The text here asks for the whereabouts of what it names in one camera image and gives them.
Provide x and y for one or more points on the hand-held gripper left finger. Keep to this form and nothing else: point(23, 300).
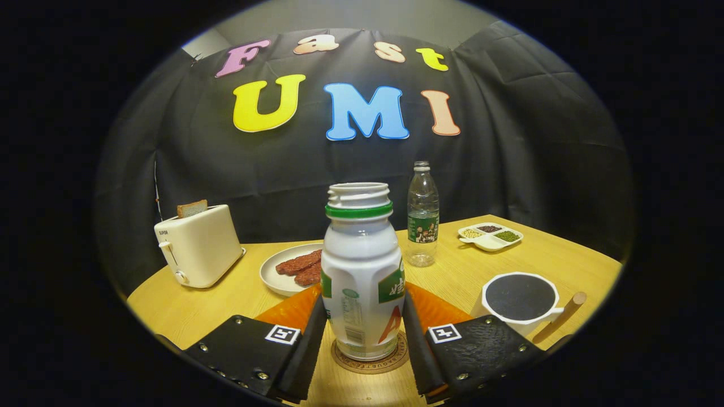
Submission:
point(302, 353)

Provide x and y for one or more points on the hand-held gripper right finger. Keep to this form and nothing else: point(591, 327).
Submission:
point(421, 356)

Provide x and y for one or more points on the round cork coaster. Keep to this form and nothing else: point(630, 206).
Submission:
point(345, 364)

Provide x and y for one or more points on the white juice bottle green label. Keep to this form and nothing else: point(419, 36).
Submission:
point(362, 260)

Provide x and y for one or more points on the clear plastic water bottle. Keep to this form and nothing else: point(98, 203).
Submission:
point(423, 209)

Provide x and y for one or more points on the round white plate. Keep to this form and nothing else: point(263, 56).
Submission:
point(274, 282)

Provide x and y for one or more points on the red meat strip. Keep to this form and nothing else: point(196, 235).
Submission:
point(297, 263)
point(310, 277)

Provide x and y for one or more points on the wooden table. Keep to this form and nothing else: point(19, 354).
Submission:
point(464, 271)

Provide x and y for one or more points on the white divided dish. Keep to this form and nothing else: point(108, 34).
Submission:
point(489, 244)

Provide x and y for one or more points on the beige beans heap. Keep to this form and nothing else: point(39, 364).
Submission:
point(470, 233)

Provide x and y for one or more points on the dark red beans heap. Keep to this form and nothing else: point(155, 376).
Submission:
point(489, 229)

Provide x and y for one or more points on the cream white toaster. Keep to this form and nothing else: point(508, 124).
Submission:
point(201, 249)

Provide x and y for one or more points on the green beans heap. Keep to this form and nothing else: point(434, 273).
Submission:
point(507, 236)

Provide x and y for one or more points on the bread slice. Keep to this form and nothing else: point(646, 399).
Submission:
point(192, 208)

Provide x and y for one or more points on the black backdrop cloth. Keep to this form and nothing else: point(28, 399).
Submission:
point(509, 141)

